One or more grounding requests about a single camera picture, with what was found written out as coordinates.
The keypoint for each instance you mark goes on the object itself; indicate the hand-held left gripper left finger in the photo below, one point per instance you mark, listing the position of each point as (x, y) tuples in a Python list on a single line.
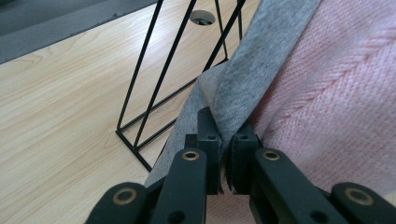
[(214, 155)]

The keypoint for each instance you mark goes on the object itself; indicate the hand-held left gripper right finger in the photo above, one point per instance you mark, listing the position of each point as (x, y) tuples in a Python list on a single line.
[(241, 161)]

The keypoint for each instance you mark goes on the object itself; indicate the grey cloth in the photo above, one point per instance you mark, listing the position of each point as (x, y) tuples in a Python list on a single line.
[(249, 62)]

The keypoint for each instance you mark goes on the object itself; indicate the pink knit sweater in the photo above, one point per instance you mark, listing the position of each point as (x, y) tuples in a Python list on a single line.
[(327, 93)]

